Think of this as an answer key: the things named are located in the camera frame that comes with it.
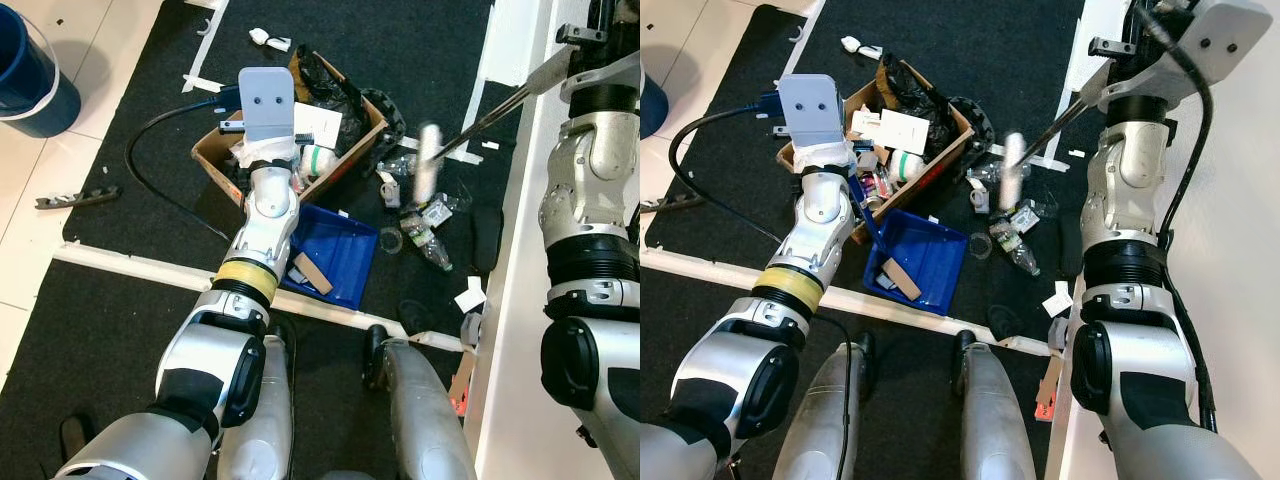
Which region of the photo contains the blue plastic dustpan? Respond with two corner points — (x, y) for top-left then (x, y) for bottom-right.
(848, 172), (970, 317)
(280, 185), (380, 312)

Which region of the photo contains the clear crushed plastic bottle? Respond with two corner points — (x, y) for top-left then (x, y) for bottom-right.
(380, 150), (422, 187)
(965, 160), (1009, 192)

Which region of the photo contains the white and green bottle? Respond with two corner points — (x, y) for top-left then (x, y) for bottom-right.
(300, 145), (340, 180)
(888, 150), (927, 184)

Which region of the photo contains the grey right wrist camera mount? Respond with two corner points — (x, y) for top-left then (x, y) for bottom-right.
(560, 50), (641, 104)
(1100, 0), (1277, 113)

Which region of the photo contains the silver left robot leg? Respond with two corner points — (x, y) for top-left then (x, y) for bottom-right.
(214, 318), (298, 480)
(773, 330), (883, 480)

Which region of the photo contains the brown cardboard box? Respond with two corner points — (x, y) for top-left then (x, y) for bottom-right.
(778, 60), (977, 219)
(191, 52), (389, 207)

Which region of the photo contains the brown cardboard strip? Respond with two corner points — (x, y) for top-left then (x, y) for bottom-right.
(289, 251), (335, 297)
(879, 257), (924, 302)

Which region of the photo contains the black toothed plastic ring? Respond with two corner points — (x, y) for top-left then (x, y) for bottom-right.
(364, 87), (407, 147)
(944, 95), (994, 157)

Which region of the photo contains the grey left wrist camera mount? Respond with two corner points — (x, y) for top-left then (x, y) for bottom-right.
(238, 67), (298, 143)
(777, 74), (841, 148)

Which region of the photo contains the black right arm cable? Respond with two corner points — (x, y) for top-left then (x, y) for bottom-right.
(1134, 0), (1223, 433)

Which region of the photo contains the crumpled clear plastic packaging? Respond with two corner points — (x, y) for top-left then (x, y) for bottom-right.
(1005, 200), (1052, 237)
(420, 190), (467, 227)

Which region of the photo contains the small black cloth lump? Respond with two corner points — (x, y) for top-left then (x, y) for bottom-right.
(397, 299), (434, 337)
(984, 303), (1022, 342)

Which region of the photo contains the cardboard piece with red mark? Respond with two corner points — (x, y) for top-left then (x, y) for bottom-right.
(1034, 354), (1064, 422)
(447, 349), (478, 417)

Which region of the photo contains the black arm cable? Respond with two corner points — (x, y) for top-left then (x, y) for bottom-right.
(667, 92), (793, 247)
(124, 90), (243, 243)
(1134, 0), (1223, 433)

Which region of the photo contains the black oval pad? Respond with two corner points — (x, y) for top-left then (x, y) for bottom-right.
(1057, 210), (1087, 278)
(469, 204), (502, 273)

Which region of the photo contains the blue bucket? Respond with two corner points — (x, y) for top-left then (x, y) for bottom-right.
(640, 74), (670, 140)
(0, 4), (83, 140)

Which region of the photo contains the silver right robot leg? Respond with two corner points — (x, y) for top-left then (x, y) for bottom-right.
(363, 324), (479, 480)
(953, 330), (1053, 480)

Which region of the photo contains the silver robot leg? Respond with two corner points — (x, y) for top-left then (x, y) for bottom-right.
(214, 318), (298, 480)
(953, 330), (1053, 480)
(363, 324), (479, 480)
(773, 330), (883, 480)

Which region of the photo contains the black plastic bag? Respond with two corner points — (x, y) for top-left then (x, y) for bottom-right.
(880, 55), (963, 131)
(295, 45), (373, 126)

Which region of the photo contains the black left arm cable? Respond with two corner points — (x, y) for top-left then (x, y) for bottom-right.
(124, 90), (243, 243)
(667, 92), (793, 247)

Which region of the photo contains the white paper sheet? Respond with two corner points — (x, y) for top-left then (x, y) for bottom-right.
(878, 108), (933, 156)
(292, 103), (344, 149)

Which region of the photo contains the clear bottle with green label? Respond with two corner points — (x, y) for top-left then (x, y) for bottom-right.
(989, 224), (1042, 278)
(399, 210), (454, 273)

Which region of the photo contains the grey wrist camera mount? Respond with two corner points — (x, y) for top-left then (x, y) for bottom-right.
(560, 50), (641, 104)
(1100, 0), (1277, 113)
(238, 67), (298, 143)
(777, 74), (841, 148)

